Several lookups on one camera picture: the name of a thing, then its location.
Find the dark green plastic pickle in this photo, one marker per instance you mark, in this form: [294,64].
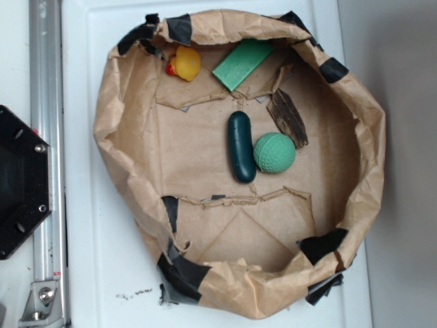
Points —
[240,147]

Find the green dimpled foam ball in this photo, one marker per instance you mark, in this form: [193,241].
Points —
[274,153]

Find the dark brown wood piece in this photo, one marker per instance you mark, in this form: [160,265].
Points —
[287,118]

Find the brown paper bag tray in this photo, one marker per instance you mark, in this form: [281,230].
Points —
[251,249]

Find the yellow rubber duck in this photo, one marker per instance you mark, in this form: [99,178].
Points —
[186,63]

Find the green rectangular foam block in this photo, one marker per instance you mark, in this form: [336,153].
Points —
[241,62]

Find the aluminium extrusion rail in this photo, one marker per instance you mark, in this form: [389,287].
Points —
[50,252]

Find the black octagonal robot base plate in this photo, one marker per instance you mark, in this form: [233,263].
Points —
[25,187]

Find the metal corner bracket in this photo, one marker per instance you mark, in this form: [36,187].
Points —
[43,307]

